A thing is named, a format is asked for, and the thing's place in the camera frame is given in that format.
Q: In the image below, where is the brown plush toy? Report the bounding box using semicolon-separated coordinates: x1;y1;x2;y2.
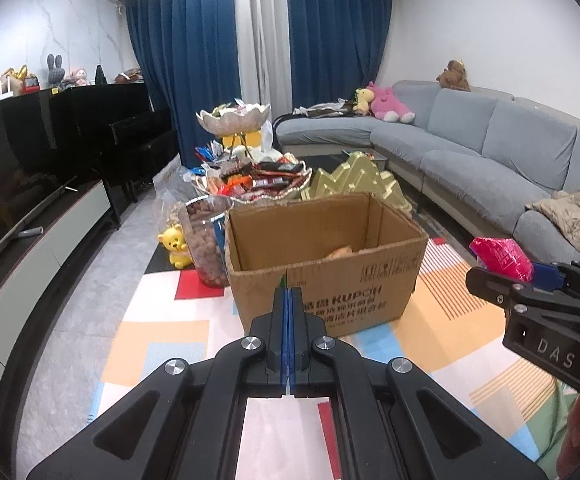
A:
436;60;472;92

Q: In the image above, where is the papers and bags clutter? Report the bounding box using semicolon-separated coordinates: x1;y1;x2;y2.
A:
292;100;358;118

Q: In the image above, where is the grey tv cabinet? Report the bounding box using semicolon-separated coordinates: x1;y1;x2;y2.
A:
0;180;120;411

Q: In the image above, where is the white sheer curtain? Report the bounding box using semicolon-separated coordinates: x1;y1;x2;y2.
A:
232;0;295;151

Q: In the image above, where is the yellow bear toy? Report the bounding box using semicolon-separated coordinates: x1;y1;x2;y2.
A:
157;225;195;271

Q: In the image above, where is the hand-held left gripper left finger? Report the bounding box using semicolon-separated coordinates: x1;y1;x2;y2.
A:
24;285;288;480

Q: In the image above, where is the pink snack packet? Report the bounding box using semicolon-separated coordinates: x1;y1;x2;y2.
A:
469;236;535;283

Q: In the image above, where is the beige jacket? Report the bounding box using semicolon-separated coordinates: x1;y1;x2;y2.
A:
525;190;580;263

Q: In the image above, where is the grey bunny plush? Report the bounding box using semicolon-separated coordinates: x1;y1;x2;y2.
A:
46;52;68;88

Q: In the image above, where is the gold lid cookie tub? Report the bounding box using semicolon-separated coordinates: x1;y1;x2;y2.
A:
301;152;413;218

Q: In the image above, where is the yellow plush toy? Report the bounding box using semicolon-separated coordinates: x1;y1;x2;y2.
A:
354;87;375;116

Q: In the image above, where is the black upright piano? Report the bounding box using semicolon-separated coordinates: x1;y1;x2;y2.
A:
50;82;181;231

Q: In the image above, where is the black television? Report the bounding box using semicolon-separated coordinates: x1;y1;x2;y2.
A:
0;92;78;301

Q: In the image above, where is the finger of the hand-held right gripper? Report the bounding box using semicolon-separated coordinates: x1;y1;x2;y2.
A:
465;265;580;321
532;260;580;303

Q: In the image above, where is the white tiered fruit bowl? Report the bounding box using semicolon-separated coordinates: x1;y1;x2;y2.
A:
190;102;313;206

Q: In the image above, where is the grey sectional sofa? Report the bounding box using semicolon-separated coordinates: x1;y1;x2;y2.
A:
275;80;580;271

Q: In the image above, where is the white plastic bag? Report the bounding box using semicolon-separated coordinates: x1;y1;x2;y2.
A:
257;119;283;153

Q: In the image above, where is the grey patterned rug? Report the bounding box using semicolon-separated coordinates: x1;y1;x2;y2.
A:
410;200;471;251

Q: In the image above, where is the brown cardboard box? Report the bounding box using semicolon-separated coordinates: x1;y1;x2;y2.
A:
225;191;429;341

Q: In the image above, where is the colourful patchwork tablecloth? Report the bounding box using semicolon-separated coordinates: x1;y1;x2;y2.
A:
84;237;580;480

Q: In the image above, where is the clear plastic bag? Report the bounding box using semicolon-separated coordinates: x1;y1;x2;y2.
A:
157;180;191;231

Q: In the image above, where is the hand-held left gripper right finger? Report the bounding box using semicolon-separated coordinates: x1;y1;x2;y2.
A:
288;285;548;480

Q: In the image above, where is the clear jar of nuts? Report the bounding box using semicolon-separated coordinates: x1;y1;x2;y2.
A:
177;197;233;288

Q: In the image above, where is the blue curtain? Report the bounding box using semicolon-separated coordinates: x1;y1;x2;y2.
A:
124;0;243;168
286;0;393;116

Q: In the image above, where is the pile of assorted snacks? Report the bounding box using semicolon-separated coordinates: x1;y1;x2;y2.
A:
195;155;305;196

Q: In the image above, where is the pink plush toy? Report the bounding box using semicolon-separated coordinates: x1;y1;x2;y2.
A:
367;81;415;124

